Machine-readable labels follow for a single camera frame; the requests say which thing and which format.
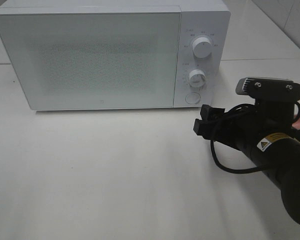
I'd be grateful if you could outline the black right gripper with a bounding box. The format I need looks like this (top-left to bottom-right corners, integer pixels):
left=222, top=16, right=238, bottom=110
left=193, top=103, right=294, bottom=150

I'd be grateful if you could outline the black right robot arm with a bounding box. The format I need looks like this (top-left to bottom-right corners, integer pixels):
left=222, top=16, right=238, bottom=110
left=193, top=103, right=300, bottom=225

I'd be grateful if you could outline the round white door button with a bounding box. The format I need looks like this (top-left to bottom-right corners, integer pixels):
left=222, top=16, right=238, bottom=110
left=185, top=92, right=201, bottom=104

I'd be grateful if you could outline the white lower microwave knob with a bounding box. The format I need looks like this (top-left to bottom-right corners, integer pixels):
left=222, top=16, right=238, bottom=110
left=188, top=69, right=206, bottom=88

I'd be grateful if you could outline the white microwave knob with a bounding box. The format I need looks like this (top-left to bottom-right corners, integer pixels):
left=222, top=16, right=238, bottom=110
left=188, top=69, right=206, bottom=88
left=192, top=36, right=213, bottom=59

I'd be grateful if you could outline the white upper microwave knob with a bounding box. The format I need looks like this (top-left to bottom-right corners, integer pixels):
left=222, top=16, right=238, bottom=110
left=192, top=36, right=213, bottom=59

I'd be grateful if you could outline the white microwave oven body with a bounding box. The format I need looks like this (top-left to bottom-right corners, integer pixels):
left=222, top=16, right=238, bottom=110
left=0, top=0, right=231, bottom=110

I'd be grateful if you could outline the black camera cable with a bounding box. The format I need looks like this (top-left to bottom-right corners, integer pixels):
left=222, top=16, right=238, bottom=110
left=209, top=99, right=300, bottom=174

